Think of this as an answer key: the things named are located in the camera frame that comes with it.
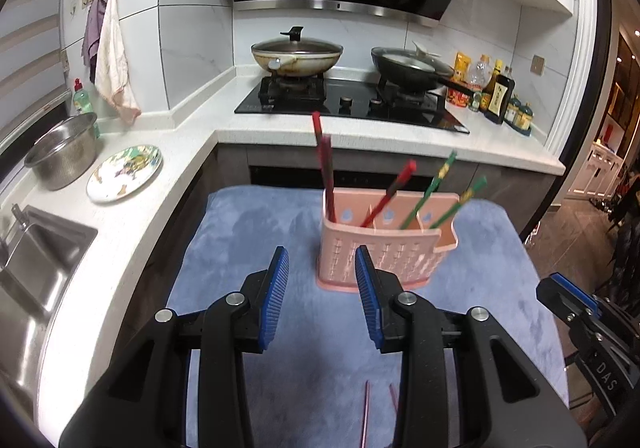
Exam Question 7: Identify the white hanging towel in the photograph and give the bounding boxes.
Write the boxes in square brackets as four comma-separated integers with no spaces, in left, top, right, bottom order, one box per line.
[95,0,142,124]

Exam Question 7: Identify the steel sink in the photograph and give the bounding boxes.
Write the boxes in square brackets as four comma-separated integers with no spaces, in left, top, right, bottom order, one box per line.
[0,205,98,409]

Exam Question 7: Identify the red instant noodle bowl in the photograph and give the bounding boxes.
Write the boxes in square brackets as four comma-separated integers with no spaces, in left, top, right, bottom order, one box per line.
[446,83,471,108]

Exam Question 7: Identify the purple hanging cloth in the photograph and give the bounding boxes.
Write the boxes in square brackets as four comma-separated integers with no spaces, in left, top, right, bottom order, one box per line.
[81,0,108,84]

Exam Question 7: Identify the pink chopsticks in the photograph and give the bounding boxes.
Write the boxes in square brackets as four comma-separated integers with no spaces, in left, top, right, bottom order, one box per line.
[361,379,371,448]

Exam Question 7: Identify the white kitchen counter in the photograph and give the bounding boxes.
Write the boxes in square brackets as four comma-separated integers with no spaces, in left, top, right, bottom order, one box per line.
[35,66,566,429]

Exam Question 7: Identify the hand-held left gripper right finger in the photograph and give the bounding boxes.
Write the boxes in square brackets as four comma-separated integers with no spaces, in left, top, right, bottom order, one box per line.
[354,245,586,448]

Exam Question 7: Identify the blue plush blanket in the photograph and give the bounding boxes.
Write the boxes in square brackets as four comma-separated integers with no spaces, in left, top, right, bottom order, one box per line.
[165,185,571,448]

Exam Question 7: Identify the green chopstick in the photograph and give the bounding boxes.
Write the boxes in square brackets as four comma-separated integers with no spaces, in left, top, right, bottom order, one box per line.
[429,175,488,230]
[399,151,458,230]

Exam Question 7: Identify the steel faucet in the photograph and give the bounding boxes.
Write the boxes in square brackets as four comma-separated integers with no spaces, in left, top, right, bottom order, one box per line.
[10,203,31,235]

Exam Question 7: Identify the white cabinet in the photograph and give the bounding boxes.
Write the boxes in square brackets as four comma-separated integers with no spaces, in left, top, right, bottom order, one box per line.
[570,141,632,199]

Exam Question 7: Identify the clear plastic bottle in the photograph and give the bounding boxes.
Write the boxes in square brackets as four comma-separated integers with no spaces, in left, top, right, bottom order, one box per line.
[467,56,493,94]

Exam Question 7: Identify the green dish soap bottle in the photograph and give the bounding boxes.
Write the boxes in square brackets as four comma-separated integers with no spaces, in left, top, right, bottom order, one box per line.
[72,78,101,139]

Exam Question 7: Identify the dark soy sauce bottle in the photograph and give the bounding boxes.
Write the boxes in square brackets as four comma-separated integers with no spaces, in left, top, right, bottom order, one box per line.
[484,59,516,124]

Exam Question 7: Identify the yellow seasoning packet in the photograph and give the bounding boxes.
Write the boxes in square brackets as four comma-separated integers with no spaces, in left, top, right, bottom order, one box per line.
[454,53,472,85]

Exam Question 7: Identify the beige wok with glass lid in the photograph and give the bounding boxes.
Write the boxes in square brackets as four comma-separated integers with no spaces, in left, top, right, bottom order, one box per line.
[251,27,344,78]

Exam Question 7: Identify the pink perforated utensil holder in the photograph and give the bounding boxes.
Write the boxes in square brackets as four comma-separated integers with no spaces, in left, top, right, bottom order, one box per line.
[316,188,460,293]

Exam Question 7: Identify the seasoning jar set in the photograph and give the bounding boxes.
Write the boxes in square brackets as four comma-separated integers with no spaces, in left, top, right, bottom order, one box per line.
[504,96,535,136]

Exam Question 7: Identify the window blinds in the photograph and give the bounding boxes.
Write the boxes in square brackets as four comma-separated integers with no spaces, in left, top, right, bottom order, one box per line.
[0,0,68,144]

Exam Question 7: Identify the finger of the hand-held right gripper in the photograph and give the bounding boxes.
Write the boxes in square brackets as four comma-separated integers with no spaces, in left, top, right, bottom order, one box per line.
[536,273,610,330]

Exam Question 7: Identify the black glass gas cooktop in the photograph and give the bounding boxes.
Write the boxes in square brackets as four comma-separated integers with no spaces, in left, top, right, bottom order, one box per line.
[234,76,471,135]

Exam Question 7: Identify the black wok with glass lid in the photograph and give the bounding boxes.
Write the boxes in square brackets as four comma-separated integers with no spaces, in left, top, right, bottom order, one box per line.
[371,42,481,96]

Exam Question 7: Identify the patterned plate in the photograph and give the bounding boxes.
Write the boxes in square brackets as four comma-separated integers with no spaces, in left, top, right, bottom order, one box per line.
[86,145,164,204]

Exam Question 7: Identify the steel colander bowl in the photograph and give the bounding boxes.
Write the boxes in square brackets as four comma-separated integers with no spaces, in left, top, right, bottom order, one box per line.
[24,112,98,191]

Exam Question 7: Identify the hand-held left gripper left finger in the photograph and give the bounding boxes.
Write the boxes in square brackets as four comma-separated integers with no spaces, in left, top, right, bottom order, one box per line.
[59,247,291,448]

